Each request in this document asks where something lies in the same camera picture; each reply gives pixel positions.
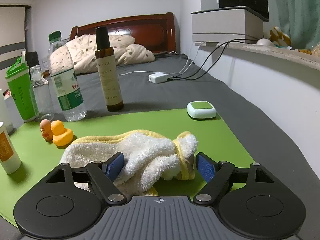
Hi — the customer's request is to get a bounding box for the plastic water bottle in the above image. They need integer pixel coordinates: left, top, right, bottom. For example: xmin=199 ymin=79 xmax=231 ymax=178
xmin=47 ymin=31 xmax=87 ymax=122

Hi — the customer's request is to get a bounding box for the orange rubber duck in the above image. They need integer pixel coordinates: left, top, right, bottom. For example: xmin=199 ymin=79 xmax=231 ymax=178
xmin=39 ymin=119 xmax=54 ymax=142

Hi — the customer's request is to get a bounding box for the brown spray bottle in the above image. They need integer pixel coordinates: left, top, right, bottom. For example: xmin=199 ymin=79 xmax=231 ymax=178
xmin=95 ymin=26 xmax=124 ymax=112

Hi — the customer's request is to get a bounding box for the small white green box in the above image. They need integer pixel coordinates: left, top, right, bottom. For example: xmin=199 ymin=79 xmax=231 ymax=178
xmin=187 ymin=101 xmax=216 ymax=120

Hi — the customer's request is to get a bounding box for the clear glass bottle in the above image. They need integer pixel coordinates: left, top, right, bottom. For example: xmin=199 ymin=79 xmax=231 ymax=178
xmin=30 ymin=65 xmax=55 ymax=122

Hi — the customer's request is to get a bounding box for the yellow rubber duck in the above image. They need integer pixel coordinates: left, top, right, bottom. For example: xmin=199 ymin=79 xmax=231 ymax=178
xmin=51 ymin=120 xmax=74 ymax=147

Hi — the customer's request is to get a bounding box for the green lidded cup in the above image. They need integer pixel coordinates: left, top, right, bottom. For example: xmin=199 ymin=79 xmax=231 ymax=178
xmin=5 ymin=51 xmax=39 ymax=123

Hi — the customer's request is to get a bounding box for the white grey wardrobe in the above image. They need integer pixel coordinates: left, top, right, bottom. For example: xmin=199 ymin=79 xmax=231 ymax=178
xmin=0 ymin=4 xmax=33 ymax=75

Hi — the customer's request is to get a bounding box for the green curtain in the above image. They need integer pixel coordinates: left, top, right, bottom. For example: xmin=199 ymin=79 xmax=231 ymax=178
xmin=269 ymin=0 xmax=320 ymax=52

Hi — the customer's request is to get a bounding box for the white computer mouse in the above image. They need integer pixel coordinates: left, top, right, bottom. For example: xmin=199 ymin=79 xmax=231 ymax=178
xmin=256 ymin=38 xmax=275 ymax=47

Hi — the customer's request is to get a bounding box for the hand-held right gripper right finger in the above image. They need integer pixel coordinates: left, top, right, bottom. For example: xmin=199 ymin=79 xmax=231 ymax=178
xmin=192 ymin=152 xmax=278 ymax=203

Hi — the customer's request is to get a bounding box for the stone window sill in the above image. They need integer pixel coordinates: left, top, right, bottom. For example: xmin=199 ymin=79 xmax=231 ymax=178
xmin=192 ymin=41 xmax=320 ymax=75

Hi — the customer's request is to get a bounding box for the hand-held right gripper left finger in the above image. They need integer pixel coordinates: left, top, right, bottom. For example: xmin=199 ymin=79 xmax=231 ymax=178
xmin=37 ymin=152 xmax=127 ymax=203

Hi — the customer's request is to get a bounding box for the yellow white plush toy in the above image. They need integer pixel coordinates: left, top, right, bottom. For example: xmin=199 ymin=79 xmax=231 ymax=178
xmin=269 ymin=26 xmax=292 ymax=47

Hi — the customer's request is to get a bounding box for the white pill bottle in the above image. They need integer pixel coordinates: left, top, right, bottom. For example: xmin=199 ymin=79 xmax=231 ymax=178
xmin=0 ymin=122 xmax=22 ymax=174

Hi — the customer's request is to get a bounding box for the black cable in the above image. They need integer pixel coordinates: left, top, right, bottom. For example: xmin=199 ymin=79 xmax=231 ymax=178
xmin=171 ymin=40 xmax=230 ymax=80
xmin=170 ymin=39 xmax=247 ymax=80

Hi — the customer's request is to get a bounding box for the cream patterned duvet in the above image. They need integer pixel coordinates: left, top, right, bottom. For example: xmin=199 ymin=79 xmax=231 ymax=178
xmin=65 ymin=34 xmax=156 ymax=75

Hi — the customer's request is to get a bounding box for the white yellow-trimmed cloth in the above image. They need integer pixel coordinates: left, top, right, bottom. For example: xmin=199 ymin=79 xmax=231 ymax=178
xmin=59 ymin=129 xmax=199 ymax=197

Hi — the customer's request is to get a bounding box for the white power cable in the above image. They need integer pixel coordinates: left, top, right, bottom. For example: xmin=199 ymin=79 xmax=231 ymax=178
xmin=179 ymin=41 xmax=200 ymax=77

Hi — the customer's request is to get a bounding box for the wooden bed headboard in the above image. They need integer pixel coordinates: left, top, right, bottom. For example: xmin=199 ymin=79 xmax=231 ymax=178
xmin=69 ymin=12 xmax=177 ymax=55

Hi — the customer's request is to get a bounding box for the green mat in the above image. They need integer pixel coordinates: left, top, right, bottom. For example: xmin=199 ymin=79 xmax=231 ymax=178
xmin=0 ymin=108 xmax=255 ymax=227

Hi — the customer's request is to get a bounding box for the white charger adapter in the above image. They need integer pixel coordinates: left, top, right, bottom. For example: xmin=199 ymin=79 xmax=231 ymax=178
xmin=148 ymin=72 xmax=170 ymax=83

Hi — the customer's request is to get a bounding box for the white grey box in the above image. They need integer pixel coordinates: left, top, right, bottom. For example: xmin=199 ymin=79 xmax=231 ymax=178
xmin=191 ymin=6 xmax=264 ymax=44

